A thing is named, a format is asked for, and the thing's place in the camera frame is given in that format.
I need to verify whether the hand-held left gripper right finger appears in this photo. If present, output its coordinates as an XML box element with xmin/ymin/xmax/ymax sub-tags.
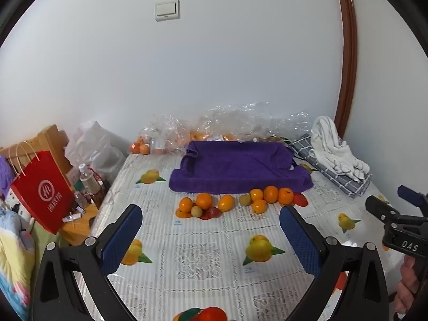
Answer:
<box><xmin>279</xmin><ymin>205</ymin><xmax>390</xmax><ymax>321</ymax></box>

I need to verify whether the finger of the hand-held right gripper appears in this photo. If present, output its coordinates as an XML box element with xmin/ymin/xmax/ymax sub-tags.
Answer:
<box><xmin>397</xmin><ymin>185</ymin><xmax>428</xmax><ymax>208</ymax></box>
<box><xmin>365</xmin><ymin>196</ymin><xmax>402</xmax><ymax>224</ymax></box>

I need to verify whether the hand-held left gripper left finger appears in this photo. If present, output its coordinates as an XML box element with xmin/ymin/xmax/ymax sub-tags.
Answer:
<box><xmin>32</xmin><ymin>204</ymin><xmax>144</xmax><ymax>321</ymax></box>

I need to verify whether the large orange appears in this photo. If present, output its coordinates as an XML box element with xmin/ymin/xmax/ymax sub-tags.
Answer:
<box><xmin>196</xmin><ymin>193</ymin><xmax>213</xmax><ymax>210</ymax></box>

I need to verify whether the person's right hand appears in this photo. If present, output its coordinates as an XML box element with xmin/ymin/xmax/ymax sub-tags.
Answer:
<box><xmin>394</xmin><ymin>255</ymin><xmax>420</xmax><ymax>314</ymax></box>

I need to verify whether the grey checkered cloth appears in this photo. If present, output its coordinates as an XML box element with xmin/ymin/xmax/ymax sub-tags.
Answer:
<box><xmin>288</xmin><ymin>134</ymin><xmax>373</xmax><ymax>199</ymax></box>

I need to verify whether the orange cardboard box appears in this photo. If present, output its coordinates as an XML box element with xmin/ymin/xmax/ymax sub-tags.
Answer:
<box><xmin>60</xmin><ymin>204</ymin><xmax>100</xmax><ymax>245</ymax></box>

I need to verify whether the clear bottle with white cap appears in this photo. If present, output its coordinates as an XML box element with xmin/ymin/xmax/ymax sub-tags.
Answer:
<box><xmin>78</xmin><ymin>163</ymin><xmax>98</xmax><ymax>196</ymax></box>

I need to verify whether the white striped towel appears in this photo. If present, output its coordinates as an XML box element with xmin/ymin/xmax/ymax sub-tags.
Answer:
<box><xmin>310</xmin><ymin>116</ymin><xmax>370</xmax><ymax>180</ymax></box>

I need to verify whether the yellow-orange citrus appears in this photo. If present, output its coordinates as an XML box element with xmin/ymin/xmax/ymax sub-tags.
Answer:
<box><xmin>218</xmin><ymin>194</ymin><xmax>234</xmax><ymax>212</ymax></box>

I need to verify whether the red paper bag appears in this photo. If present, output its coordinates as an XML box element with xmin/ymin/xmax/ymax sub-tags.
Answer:
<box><xmin>7</xmin><ymin>140</ymin><xmax>75</xmax><ymax>235</ymax></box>

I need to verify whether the purple towel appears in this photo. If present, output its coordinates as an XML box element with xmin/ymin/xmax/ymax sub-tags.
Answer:
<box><xmin>168</xmin><ymin>140</ymin><xmax>314</xmax><ymax>195</ymax></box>

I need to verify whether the pile of bagged tangerines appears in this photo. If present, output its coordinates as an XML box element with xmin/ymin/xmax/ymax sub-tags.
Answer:
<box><xmin>130</xmin><ymin>136</ymin><xmax>168</xmax><ymax>155</ymax></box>

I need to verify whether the white plastic bag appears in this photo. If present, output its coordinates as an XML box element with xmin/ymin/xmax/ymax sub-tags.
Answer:
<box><xmin>64</xmin><ymin>120</ymin><xmax>128</xmax><ymax>188</ymax></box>

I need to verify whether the colourful blanket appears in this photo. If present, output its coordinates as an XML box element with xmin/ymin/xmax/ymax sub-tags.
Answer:
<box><xmin>0</xmin><ymin>197</ymin><xmax>36</xmax><ymax>321</ymax></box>

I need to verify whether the pile of bagged kumquats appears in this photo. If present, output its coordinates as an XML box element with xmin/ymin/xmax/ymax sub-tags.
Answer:
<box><xmin>190</xmin><ymin>130</ymin><xmax>238</xmax><ymax>142</ymax></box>

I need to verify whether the brown wooden door frame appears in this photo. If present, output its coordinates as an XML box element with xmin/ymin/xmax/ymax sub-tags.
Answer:
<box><xmin>333</xmin><ymin>0</ymin><xmax>359</xmax><ymax>138</ymax></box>

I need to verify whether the white light switch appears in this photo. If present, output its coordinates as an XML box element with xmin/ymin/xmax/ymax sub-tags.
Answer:
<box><xmin>155</xmin><ymin>0</ymin><xmax>181</xmax><ymax>22</ymax></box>

